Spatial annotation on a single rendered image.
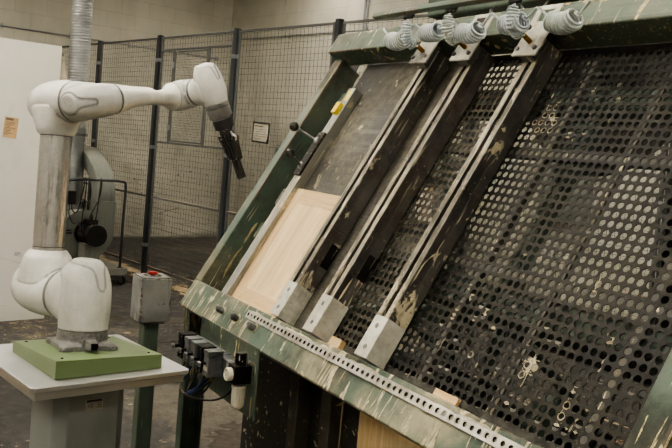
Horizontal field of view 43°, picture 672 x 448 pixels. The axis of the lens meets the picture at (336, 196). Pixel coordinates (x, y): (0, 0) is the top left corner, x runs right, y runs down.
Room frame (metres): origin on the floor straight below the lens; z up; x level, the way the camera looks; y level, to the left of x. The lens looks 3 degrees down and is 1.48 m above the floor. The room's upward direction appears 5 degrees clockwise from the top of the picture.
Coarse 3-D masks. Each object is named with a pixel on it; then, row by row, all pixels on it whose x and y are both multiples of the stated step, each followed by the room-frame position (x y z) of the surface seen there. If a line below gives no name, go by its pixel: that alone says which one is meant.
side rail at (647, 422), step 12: (660, 372) 1.61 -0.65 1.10; (660, 384) 1.59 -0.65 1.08; (648, 396) 1.59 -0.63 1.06; (660, 396) 1.57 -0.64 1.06; (648, 408) 1.58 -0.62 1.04; (660, 408) 1.56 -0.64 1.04; (648, 420) 1.56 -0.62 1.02; (660, 420) 1.54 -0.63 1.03; (636, 432) 1.56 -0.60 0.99; (648, 432) 1.55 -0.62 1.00; (660, 432) 1.53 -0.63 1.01; (636, 444) 1.55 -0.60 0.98; (648, 444) 1.53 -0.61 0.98; (660, 444) 1.51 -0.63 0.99
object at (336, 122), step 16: (352, 96) 3.36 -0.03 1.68; (336, 128) 3.33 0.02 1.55; (320, 144) 3.30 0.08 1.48; (320, 160) 3.30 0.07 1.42; (304, 176) 3.26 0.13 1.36; (288, 192) 3.25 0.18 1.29; (272, 224) 3.20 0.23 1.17; (256, 240) 3.20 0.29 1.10; (240, 272) 3.14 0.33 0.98; (224, 288) 3.15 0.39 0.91
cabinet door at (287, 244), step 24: (312, 192) 3.15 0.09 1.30; (288, 216) 3.17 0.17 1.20; (312, 216) 3.05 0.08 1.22; (288, 240) 3.07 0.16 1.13; (312, 240) 2.94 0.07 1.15; (264, 264) 3.09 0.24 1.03; (288, 264) 2.96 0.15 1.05; (240, 288) 3.11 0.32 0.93; (264, 288) 2.99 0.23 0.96; (264, 312) 2.88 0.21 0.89
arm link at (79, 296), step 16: (64, 272) 2.59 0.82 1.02; (80, 272) 2.58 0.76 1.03; (96, 272) 2.60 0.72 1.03; (48, 288) 2.62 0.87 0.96; (64, 288) 2.57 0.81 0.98; (80, 288) 2.56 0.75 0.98; (96, 288) 2.58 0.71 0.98; (48, 304) 2.62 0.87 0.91; (64, 304) 2.57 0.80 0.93; (80, 304) 2.56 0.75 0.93; (96, 304) 2.58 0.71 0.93; (64, 320) 2.56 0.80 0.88; (80, 320) 2.55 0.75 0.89; (96, 320) 2.58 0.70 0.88
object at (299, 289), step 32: (416, 64) 2.99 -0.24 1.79; (448, 64) 3.00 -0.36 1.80; (416, 96) 2.94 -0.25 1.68; (384, 128) 2.93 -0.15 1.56; (384, 160) 2.88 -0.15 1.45; (352, 192) 2.82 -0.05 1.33; (352, 224) 2.83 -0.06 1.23; (320, 256) 2.77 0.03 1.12; (288, 288) 2.75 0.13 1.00; (288, 320) 2.72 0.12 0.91
